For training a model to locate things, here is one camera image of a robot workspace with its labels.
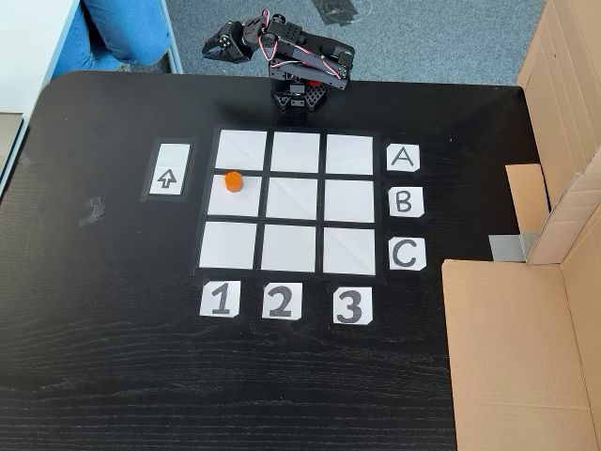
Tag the white metal bar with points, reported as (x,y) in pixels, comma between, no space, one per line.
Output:
(171,42)

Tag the person's leg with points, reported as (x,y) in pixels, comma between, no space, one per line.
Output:
(122,33)

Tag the brown cardboard screen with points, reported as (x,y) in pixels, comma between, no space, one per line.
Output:
(507,352)
(563,70)

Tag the paper sheet letter C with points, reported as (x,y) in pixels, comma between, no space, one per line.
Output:
(407,253)

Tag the paper sheet letter A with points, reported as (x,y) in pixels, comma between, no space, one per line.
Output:
(404,165)

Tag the paper sheet number 3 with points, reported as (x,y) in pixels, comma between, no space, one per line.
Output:
(340,305)

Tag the paper sheet letter B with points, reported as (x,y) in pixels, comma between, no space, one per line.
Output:
(418,209)

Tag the black floor tape patch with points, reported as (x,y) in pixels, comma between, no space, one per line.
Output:
(340,11)

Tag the red black clamp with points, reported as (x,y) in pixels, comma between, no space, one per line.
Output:
(312,82)

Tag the paper sheet number 1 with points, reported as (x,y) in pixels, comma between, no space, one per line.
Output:
(206,300)

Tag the white desk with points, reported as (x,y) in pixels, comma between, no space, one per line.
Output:
(28,47)

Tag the white arrow paper sheet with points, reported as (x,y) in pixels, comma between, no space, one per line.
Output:
(169,162)

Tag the round orange token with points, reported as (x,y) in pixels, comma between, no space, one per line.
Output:
(233,182)

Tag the paper sheet number 2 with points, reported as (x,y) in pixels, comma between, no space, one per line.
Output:
(270,300)

